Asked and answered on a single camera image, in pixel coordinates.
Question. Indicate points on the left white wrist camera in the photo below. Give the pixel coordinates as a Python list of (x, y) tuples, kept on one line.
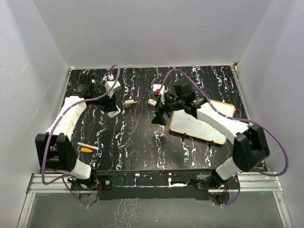
[(112, 87)]

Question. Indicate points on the yellow marker cap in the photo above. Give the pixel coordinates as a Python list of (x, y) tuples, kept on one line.
[(86, 150)]

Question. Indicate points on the orange framed whiteboard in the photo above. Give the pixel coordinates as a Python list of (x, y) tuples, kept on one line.
[(184, 123)]

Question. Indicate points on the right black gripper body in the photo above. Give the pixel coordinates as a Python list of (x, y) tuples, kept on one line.
[(174, 104)]

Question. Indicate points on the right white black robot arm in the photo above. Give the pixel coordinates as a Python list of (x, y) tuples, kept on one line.
[(195, 116)]

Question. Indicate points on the white marker pen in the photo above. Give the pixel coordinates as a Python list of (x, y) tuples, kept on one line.
[(88, 146)]

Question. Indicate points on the aluminium frame rail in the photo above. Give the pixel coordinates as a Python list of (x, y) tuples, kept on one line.
[(248, 182)]

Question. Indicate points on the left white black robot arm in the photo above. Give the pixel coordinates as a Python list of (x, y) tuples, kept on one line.
[(54, 148)]

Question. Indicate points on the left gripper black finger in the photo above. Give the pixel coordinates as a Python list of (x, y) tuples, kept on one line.
[(113, 114), (110, 107)]

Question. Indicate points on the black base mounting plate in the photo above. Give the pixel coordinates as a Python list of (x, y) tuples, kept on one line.
[(154, 184)]

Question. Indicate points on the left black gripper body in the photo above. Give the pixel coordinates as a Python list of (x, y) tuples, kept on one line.
[(104, 99)]

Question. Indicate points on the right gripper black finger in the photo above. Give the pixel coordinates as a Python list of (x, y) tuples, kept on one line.
[(159, 108), (158, 118)]

